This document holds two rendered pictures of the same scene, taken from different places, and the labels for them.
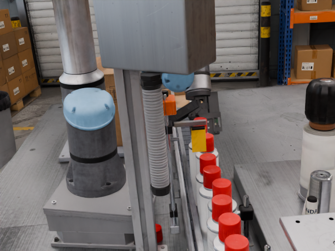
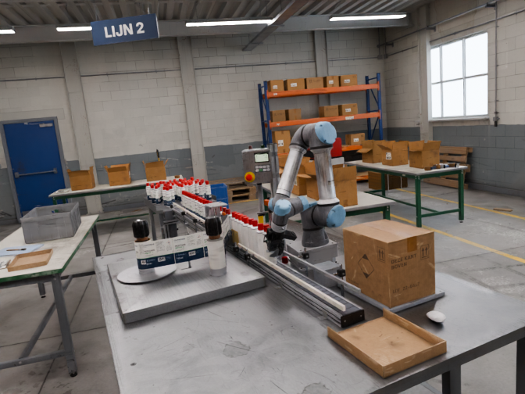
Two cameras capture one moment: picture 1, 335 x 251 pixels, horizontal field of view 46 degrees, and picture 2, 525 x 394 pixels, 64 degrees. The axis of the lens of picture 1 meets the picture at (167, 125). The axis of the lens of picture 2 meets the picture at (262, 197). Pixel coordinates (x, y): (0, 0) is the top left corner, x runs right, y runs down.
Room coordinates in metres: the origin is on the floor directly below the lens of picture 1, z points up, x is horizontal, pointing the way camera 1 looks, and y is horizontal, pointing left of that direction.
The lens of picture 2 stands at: (2.82, -0.93, 1.61)
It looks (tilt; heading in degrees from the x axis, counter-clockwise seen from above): 10 degrees down; 157
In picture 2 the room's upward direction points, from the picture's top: 5 degrees counter-clockwise
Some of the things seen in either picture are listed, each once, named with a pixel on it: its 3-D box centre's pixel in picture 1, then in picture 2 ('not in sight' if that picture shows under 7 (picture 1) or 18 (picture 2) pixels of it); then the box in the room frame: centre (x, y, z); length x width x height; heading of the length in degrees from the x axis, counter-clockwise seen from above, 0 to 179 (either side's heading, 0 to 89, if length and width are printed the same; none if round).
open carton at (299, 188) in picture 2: not in sight; (302, 176); (-1.39, 1.40, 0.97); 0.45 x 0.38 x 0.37; 83
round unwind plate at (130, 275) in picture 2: not in sight; (147, 272); (0.59, -0.68, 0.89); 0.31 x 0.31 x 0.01
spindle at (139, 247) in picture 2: not in sight; (143, 245); (0.59, -0.68, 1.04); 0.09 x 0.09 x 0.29
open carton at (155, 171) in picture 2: not in sight; (156, 169); (-4.91, 0.36, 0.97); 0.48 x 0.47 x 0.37; 173
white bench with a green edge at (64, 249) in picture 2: not in sight; (47, 285); (-1.16, -1.34, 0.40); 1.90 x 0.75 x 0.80; 170
